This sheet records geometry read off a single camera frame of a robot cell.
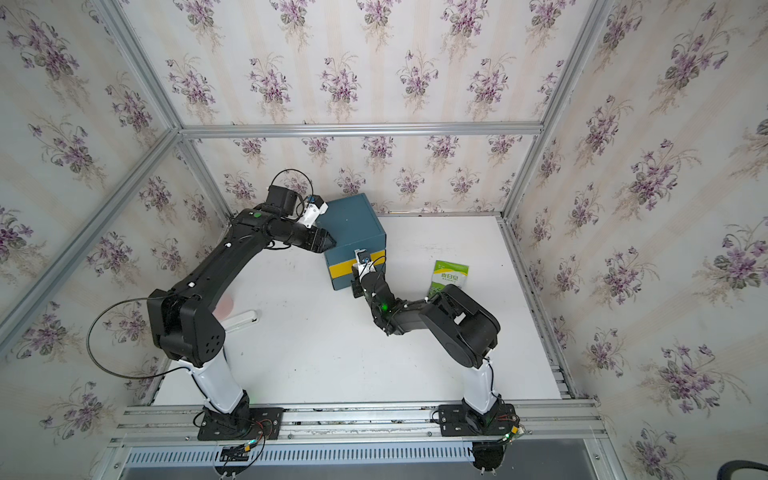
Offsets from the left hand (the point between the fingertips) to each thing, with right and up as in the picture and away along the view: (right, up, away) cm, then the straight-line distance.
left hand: (329, 242), depth 85 cm
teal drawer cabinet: (+7, +6, +5) cm, 11 cm away
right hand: (+9, -8, +7) cm, 14 cm away
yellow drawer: (+4, -8, +5) cm, 10 cm away
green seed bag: (+38, -11, +16) cm, 43 cm away
